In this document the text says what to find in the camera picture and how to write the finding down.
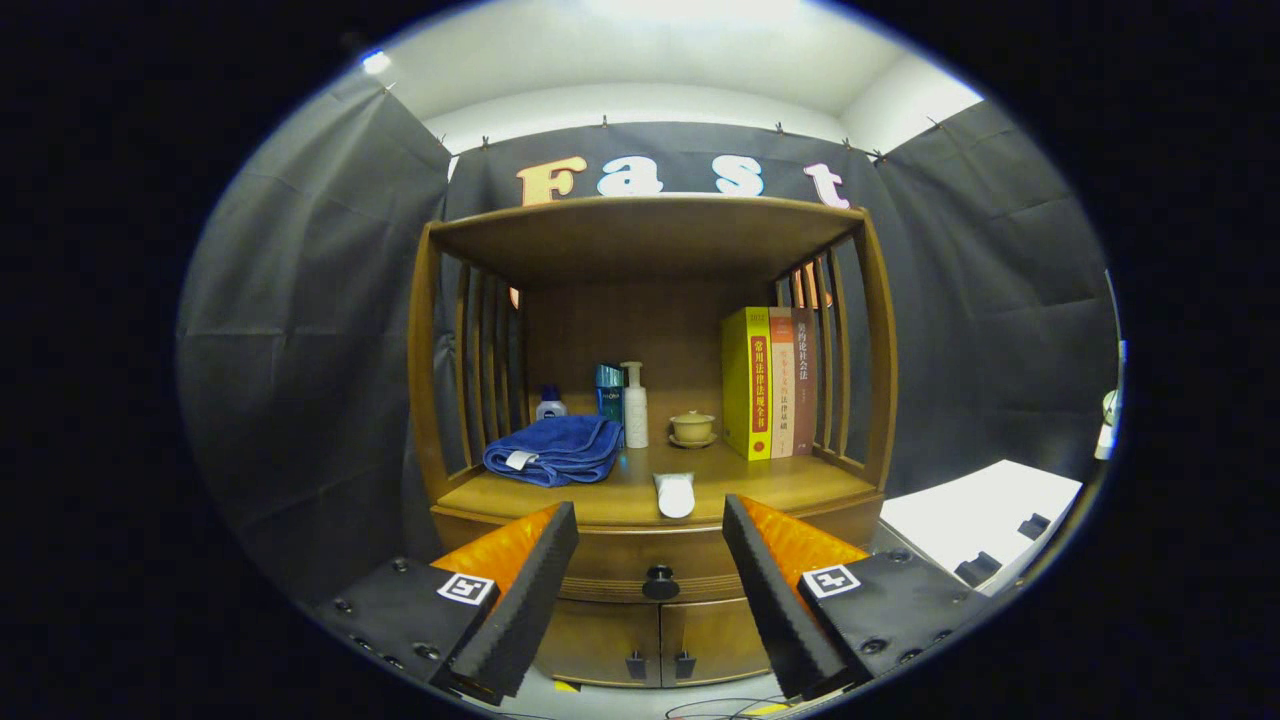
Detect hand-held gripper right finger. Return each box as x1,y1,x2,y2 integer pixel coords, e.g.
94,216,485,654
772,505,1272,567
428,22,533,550
721,493,1004,703

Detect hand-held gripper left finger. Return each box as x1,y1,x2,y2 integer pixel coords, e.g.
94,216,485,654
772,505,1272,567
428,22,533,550
310,500,581,707

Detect wooden drawer with black knob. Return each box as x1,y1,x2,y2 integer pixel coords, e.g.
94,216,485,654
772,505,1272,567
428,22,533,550
432,495,886,604

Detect white green tube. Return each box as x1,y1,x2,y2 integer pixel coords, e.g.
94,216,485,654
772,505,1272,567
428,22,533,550
653,472,697,520

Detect wooden cabinet door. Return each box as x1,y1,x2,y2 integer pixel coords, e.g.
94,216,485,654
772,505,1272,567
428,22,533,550
658,595,771,687
533,598,663,689

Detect wooden countertop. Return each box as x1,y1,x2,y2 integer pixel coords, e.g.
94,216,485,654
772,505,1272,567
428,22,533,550
435,440,881,529

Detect white side cabinet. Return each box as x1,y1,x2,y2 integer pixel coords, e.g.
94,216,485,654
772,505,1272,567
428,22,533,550
878,459,1084,598

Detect wooden cabinet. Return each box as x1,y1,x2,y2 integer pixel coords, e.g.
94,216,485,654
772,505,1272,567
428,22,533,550
408,194,899,691

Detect folded blue towel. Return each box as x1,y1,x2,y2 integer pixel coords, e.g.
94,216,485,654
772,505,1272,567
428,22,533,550
482,414,625,489

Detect beige lidded teacup with saucer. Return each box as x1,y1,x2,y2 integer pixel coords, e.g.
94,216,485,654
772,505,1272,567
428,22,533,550
668,410,718,449

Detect cream orange book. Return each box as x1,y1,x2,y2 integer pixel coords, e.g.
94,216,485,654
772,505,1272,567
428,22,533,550
767,307,797,459

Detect brown book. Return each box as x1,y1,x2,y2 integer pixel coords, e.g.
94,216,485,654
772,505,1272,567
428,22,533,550
792,307,818,456

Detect thick yellow book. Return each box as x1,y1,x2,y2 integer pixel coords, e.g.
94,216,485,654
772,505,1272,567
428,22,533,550
721,307,774,462

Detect white pump bottle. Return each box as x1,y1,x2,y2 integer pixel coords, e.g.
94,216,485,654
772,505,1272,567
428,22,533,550
620,361,650,450

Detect teal blue bottle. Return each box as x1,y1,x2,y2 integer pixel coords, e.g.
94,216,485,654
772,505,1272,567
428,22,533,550
595,363,627,446

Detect white round stand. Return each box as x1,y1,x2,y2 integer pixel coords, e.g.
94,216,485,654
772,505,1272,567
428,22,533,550
1094,388,1121,462

